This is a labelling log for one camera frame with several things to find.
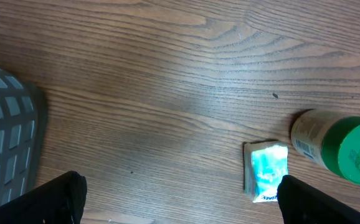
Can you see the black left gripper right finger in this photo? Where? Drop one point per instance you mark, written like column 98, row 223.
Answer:
column 301, row 203

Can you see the green lid jar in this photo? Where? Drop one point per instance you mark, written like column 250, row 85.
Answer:
column 330, row 139

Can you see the teal tissue packet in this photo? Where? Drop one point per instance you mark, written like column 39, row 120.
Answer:
column 265, row 164

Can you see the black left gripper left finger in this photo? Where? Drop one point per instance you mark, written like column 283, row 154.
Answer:
column 60, row 200

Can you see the dark grey plastic basket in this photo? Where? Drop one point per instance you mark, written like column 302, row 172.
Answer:
column 23, row 113

